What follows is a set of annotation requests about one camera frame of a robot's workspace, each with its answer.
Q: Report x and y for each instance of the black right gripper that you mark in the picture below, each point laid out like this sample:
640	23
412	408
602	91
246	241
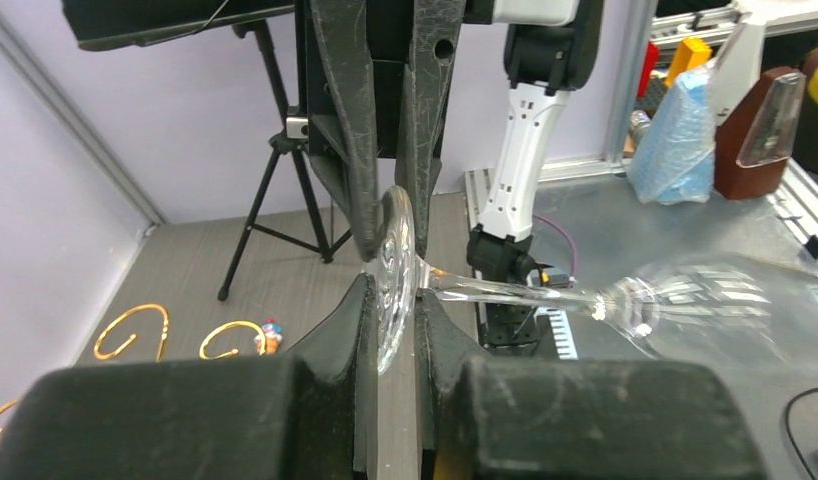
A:
375	77

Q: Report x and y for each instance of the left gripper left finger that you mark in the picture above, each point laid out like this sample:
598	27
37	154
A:
309	412

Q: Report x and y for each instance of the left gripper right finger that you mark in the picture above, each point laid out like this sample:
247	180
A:
487	417

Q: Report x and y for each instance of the gold wire wine glass rack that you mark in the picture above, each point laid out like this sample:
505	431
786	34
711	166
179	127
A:
145	333

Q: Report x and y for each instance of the clear wine glass back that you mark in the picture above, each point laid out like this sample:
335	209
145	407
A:
721	308

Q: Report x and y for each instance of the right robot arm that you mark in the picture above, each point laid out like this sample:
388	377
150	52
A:
549	52

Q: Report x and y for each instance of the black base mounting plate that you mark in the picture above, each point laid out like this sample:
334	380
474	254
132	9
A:
520	331

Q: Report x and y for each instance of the black perforated music stand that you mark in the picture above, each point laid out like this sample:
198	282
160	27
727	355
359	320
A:
189	116

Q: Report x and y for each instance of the blue plastic bag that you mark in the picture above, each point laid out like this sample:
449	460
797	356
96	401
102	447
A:
674	160

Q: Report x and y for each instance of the brown metronome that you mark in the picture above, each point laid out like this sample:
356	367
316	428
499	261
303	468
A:
753	144

